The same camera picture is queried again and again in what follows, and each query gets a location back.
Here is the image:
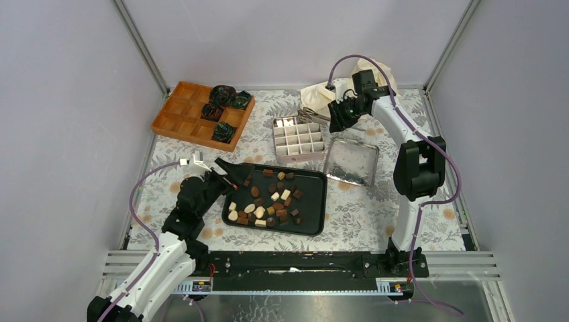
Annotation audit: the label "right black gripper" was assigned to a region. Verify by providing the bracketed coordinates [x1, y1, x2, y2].
[327, 96, 366, 133]

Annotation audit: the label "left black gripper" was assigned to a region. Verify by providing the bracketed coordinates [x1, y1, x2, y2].
[198, 158, 255, 219]

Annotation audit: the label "metal serving tongs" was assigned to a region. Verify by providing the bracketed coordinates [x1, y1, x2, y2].
[297, 107, 331, 125]

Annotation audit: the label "pink grid box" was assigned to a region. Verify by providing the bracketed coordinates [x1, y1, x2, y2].
[272, 116, 325, 164]

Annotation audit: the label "black plastic tray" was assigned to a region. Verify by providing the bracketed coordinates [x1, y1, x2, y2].
[221, 164, 327, 237]

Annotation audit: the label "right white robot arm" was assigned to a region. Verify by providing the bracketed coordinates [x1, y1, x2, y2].
[325, 69, 446, 276]

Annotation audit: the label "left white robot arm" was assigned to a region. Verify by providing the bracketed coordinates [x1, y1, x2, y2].
[86, 158, 254, 321]

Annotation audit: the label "white oval chocolate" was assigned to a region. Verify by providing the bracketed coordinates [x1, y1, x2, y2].
[244, 203, 256, 213]

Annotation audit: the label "white chocolate piece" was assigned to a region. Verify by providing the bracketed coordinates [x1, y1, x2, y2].
[280, 189, 291, 201]

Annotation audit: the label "cream cloth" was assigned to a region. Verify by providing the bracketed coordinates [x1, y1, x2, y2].
[301, 58, 398, 117]

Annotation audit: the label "dark paper cup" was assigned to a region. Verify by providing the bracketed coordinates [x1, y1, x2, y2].
[211, 122, 236, 144]
[201, 103, 225, 122]
[209, 85, 237, 107]
[228, 91, 252, 111]

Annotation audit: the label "floral table mat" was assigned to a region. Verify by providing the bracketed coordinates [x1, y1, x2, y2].
[129, 89, 466, 254]

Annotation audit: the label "silver metal tray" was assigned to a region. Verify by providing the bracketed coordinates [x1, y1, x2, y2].
[323, 138, 379, 187]

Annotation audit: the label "orange compartment box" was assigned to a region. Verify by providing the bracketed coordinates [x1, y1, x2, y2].
[151, 81, 255, 152]

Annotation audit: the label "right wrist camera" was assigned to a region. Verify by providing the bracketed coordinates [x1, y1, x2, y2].
[325, 79, 356, 104]

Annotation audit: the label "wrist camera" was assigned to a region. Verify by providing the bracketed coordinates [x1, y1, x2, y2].
[178, 150, 211, 176]
[325, 79, 356, 104]

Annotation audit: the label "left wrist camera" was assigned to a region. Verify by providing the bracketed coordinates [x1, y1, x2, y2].
[178, 150, 211, 176]

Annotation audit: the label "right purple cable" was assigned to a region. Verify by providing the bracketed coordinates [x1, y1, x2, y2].
[327, 54, 466, 319]

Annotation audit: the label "purple cable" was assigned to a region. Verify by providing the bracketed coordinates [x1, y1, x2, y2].
[95, 160, 183, 322]
[327, 54, 466, 319]

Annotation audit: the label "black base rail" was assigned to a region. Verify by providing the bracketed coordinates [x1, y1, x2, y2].
[192, 251, 429, 292]

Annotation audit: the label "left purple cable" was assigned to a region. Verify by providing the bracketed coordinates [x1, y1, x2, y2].
[95, 160, 183, 322]

